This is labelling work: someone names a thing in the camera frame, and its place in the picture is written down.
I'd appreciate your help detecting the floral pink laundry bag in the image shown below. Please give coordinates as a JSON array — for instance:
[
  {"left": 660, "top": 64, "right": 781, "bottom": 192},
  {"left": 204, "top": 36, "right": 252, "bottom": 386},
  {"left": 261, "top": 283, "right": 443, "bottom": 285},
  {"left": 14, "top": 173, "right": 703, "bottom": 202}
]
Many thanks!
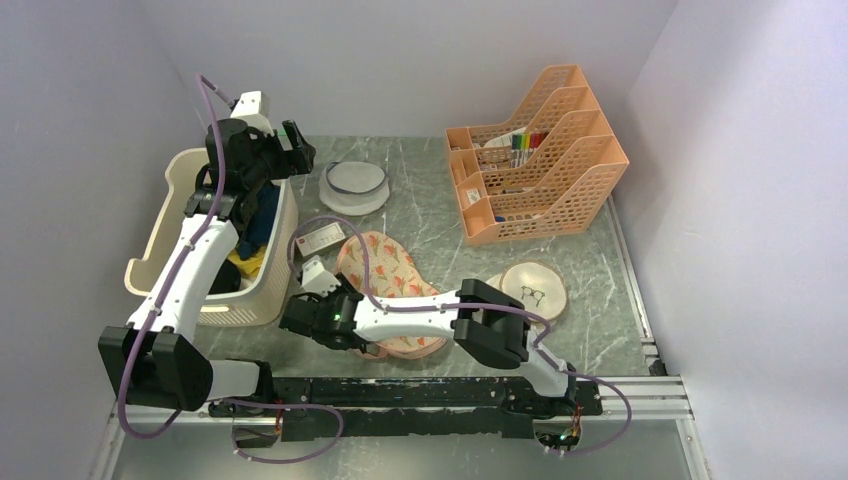
[{"left": 335, "top": 231, "right": 447, "bottom": 360}]

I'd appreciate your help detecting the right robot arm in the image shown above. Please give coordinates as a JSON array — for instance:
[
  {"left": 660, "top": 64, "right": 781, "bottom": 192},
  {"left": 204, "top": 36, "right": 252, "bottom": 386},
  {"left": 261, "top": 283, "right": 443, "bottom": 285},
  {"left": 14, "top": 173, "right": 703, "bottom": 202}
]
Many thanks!
[{"left": 279, "top": 279, "right": 578, "bottom": 414}]

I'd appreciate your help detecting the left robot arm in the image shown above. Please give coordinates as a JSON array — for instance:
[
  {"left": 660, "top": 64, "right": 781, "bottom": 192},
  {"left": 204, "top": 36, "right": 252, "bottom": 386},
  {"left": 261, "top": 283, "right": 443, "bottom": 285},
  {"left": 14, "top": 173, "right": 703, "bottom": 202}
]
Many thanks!
[{"left": 98, "top": 117, "right": 316, "bottom": 416}]

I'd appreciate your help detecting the cream laundry basket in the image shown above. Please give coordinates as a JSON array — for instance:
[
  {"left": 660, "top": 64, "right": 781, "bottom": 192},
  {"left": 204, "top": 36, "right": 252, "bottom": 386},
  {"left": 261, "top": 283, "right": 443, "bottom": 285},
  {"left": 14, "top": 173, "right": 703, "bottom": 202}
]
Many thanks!
[{"left": 124, "top": 148, "right": 299, "bottom": 327}]

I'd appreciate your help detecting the round white mesh bag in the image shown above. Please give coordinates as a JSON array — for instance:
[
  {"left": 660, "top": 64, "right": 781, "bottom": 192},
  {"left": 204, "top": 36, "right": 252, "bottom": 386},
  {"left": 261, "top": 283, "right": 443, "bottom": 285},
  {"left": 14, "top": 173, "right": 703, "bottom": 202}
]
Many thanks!
[{"left": 319, "top": 161, "right": 391, "bottom": 216}]

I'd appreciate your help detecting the blue cloth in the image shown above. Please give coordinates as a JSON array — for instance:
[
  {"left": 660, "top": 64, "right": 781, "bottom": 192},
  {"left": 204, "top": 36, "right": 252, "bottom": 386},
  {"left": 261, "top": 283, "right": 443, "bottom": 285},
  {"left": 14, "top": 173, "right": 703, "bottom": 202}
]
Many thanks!
[{"left": 235, "top": 183, "right": 280, "bottom": 260}]

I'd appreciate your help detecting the small white red box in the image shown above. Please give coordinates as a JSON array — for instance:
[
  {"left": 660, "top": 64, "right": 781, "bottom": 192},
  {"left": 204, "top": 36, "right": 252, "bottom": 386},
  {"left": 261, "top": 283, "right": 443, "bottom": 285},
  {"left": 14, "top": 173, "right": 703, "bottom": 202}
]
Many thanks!
[{"left": 295, "top": 222, "right": 347, "bottom": 257}]

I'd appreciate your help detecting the yellow cloth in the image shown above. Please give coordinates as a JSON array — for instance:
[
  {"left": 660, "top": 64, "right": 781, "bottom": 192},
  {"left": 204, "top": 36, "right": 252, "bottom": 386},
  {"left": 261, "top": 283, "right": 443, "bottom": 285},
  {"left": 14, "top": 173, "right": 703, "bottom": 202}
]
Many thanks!
[{"left": 227, "top": 245, "right": 267, "bottom": 279}]

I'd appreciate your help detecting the black garment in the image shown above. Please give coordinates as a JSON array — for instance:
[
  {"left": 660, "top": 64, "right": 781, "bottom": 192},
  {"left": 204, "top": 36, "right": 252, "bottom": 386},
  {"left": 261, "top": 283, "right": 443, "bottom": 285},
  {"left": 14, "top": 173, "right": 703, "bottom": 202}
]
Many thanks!
[{"left": 208, "top": 260, "right": 242, "bottom": 295}]

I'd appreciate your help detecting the coloured markers set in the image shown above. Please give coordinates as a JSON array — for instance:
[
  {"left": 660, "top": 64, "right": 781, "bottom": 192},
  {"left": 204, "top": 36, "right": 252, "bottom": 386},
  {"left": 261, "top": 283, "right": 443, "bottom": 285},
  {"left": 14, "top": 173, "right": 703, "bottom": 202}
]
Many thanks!
[{"left": 510, "top": 132, "right": 548, "bottom": 152}]

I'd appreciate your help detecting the orange file organizer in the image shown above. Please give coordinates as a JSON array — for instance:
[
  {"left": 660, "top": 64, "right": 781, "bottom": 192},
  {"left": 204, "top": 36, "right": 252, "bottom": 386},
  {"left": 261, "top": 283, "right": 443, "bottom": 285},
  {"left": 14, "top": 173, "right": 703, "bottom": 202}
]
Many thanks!
[{"left": 445, "top": 64, "right": 629, "bottom": 246}]

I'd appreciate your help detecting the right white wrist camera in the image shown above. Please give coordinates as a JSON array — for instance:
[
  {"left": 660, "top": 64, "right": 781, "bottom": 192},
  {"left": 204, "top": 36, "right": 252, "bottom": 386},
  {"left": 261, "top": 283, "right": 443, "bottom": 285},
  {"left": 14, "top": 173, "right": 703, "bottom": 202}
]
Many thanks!
[{"left": 300, "top": 256, "right": 342, "bottom": 298}]

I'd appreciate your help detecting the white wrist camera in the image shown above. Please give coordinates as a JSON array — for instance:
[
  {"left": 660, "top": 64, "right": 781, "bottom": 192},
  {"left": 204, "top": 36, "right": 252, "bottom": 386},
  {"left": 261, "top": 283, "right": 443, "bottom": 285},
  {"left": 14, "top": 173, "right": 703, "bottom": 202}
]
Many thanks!
[
  {"left": 230, "top": 91, "right": 275, "bottom": 136},
  {"left": 300, "top": 256, "right": 342, "bottom": 298}
]

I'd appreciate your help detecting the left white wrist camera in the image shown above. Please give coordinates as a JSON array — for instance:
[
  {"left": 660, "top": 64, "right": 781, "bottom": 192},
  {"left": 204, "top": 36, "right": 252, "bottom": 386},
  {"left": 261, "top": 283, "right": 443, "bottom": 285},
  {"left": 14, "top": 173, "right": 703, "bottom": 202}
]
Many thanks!
[{"left": 230, "top": 91, "right": 275, "bottom": 136}]

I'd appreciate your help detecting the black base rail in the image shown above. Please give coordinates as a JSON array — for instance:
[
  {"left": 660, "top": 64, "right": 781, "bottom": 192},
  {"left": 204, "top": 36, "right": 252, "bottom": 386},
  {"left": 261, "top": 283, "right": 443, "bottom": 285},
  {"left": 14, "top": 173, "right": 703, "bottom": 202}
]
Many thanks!
[{"left": 204, "top": 376, "right": 603, "bottom": 442}]

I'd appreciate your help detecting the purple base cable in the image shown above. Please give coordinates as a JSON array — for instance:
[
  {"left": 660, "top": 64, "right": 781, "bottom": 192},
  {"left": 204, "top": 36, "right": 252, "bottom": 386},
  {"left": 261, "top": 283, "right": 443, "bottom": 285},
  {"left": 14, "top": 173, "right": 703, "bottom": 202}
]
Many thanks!
[{"left": 218, "top": 399, "right": 346, "bottom": 465}]

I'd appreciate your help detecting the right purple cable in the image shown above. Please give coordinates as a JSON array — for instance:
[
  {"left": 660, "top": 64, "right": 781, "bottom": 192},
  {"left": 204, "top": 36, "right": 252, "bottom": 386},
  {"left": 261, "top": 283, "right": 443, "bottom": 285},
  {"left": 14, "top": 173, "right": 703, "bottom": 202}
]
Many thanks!
[{"left": 286, "top": 214, "right": 633, "bottom": 458}]

